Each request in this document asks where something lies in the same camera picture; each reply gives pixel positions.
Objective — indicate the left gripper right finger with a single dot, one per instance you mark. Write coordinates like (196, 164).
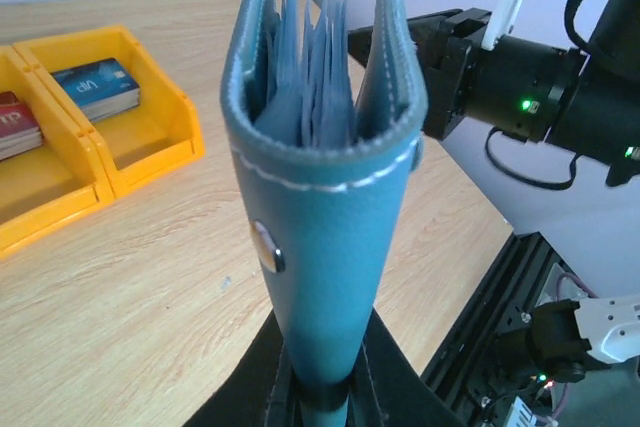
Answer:
(385, 390)

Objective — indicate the right yellow bin in row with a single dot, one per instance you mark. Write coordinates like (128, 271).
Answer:
(137, 146)

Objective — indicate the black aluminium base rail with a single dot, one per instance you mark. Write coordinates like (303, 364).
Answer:
(464, 372)

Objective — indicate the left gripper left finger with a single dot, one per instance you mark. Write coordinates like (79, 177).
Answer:
(259, 392)

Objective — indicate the teal leather card holder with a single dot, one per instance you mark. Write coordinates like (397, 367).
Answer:
(322, 167)

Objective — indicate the yellow bin in row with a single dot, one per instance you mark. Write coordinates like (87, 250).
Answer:
(49, 187)
(137, 146)

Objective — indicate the middle yellow bin in row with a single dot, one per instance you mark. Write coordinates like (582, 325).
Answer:
(49, 187)

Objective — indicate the blue card stack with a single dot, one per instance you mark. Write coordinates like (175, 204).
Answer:
(100, 89)

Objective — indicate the red card stack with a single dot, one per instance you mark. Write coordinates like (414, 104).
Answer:
(20, 132)

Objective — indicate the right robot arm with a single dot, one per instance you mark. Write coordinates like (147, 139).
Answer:
(584, 99)

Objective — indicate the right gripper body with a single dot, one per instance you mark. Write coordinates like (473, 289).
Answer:
(431, 34)

